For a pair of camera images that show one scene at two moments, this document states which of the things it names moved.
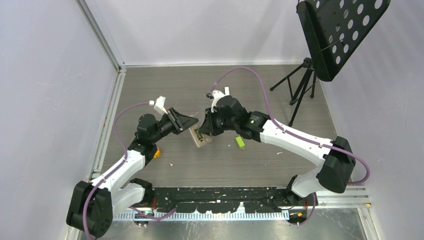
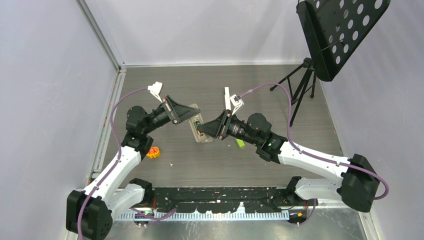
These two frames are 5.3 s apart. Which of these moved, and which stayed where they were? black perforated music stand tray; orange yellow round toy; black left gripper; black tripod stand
Moved: black left gripper
Stayed: black perforated music stand tray; black tripod stand; orange yellow round toy
